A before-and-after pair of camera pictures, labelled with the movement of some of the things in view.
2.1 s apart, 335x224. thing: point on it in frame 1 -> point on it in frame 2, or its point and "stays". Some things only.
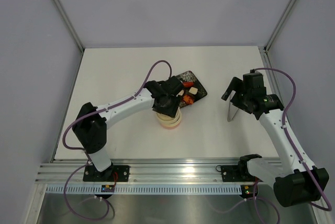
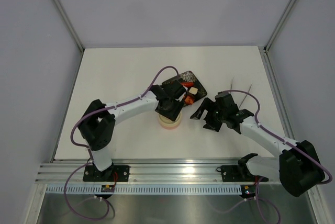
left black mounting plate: x=91 y=174 stays
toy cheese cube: x=193 y=90 stays
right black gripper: x=236 y=85 -> x=207 y=104
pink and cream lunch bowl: x=169 y=122 stays
